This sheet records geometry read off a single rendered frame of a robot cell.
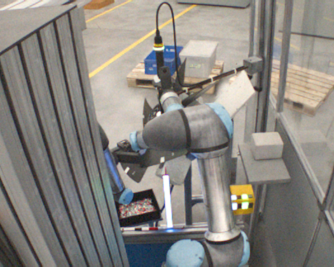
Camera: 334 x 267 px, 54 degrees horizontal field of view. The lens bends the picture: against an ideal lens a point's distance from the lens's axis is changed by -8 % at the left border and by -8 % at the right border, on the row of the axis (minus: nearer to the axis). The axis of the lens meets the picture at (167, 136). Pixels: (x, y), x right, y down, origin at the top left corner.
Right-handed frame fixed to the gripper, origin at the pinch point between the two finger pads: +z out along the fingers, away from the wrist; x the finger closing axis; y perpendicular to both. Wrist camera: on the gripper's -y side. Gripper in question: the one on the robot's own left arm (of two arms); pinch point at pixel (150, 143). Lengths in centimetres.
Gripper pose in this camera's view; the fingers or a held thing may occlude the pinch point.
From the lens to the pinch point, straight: 167.5
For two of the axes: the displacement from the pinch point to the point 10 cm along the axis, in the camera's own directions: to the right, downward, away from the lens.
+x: 1.2, 8.7, 4.8
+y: -6.0, -3.3, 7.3
